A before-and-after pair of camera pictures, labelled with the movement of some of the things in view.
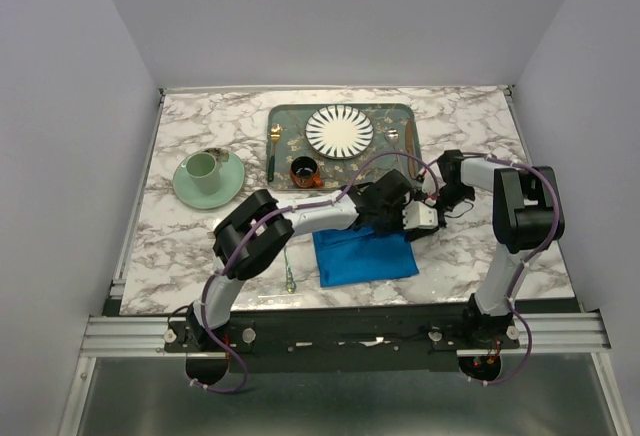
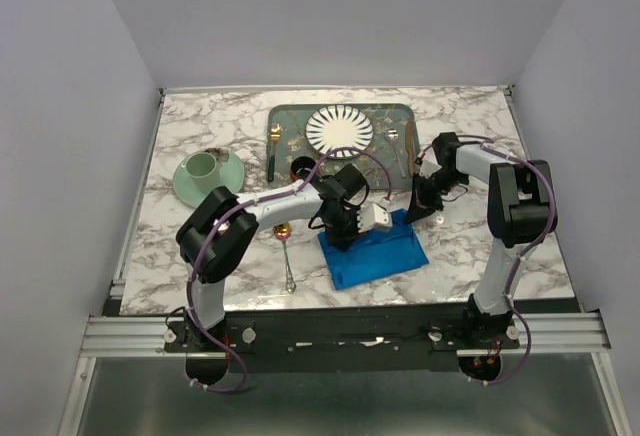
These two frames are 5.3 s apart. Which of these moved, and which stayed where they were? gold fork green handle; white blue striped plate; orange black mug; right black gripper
Moved: right black gripper
Stayed: gold fork green handle; orange black mug; white blue striped plate
